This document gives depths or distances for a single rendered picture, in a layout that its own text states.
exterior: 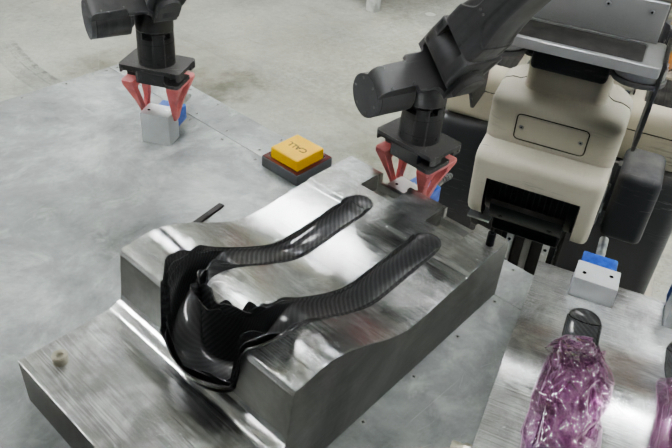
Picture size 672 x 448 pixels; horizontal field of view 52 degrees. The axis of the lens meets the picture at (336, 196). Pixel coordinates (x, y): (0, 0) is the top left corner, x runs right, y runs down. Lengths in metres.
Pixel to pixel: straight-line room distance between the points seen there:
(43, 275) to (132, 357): 0.25
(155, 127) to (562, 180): 0.68
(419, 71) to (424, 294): 0.27
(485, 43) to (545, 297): 0.31
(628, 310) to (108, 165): 0.77
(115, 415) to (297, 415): 0.17
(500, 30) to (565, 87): 0.44
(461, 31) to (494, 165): 0.46
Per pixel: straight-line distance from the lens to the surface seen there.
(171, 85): 1.11
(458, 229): 0.91
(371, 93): 0.85
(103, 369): 0.74
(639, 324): 0.88
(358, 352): 0.67
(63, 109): 1.31
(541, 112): 1.21
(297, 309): 0.70
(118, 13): 1.05
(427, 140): 0.93
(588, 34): 1.11
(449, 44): 0.84
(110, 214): 1.03
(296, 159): 1.07
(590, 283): 0.87
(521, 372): 0.72
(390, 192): 0.95
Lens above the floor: 1.41
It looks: 36 degrees down
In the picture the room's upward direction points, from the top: 5 degrees clockwise
